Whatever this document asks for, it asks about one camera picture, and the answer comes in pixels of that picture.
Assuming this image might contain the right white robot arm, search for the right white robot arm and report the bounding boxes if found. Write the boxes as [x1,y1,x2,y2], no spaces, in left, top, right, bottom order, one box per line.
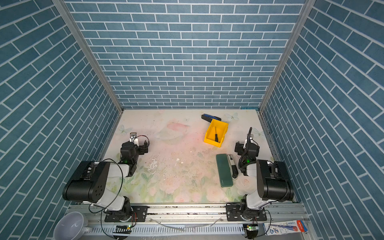
[226,139,294,222]

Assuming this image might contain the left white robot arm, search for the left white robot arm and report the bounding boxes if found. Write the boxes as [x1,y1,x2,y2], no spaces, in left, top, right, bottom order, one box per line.
[63,137,150,224]

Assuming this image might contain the yellow plastic bin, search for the yellow plastic bin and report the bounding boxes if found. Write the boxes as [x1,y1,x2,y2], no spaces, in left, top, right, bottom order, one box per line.
[204,119,229,148]

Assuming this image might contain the black blue utility knife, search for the black blue utility knife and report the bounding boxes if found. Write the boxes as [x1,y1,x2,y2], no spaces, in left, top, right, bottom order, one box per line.
[201,114,222,123]

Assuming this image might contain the green rectangular case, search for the green rectangular case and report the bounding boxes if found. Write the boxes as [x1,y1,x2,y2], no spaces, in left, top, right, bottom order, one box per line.
[216,154,233,188]

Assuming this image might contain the white red toothpaste box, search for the white red toothpaste box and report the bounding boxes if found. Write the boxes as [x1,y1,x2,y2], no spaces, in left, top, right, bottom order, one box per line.
[263,220,308,236]

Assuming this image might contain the white plastic bowl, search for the white plastic bowl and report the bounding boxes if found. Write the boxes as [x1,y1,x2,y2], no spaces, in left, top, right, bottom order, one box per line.
[54,212,92,240]

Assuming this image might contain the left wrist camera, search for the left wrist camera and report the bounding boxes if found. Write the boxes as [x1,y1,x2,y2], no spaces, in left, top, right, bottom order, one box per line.
[130,132,139,146]

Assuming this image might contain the aluminium mounting rail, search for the aluminium mounting rail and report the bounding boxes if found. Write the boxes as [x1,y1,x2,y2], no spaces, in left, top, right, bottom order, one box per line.
[67,202,310,225]

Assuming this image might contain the clear cable on rail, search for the clear cable on rail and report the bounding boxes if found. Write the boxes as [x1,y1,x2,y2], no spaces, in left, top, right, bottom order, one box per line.
[149,216,223,232]

